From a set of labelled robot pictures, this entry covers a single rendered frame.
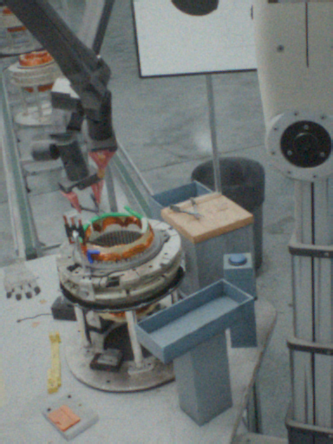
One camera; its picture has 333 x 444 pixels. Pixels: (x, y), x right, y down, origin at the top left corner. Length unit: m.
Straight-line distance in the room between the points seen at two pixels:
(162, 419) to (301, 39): 0.92
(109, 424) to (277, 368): 1.38
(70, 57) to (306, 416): 1.03
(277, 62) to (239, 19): 1.32
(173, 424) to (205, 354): 0.22
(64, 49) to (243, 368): 0.91
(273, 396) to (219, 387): 1.22
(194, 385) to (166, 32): 1.47
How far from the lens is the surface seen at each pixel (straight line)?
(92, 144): 1.40
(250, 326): 1.68
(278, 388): 2.75
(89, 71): 1.27
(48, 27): 1.20
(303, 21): 1.11
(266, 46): 1.14
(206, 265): 1.74
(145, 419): 1.57
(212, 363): 1.45
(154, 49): 2.51
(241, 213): 1.76
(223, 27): 2.46
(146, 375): 1.65
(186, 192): 1.98
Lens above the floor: 1.88
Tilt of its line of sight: 28 degrees down
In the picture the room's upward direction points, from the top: 8 degrees counter-clockwise
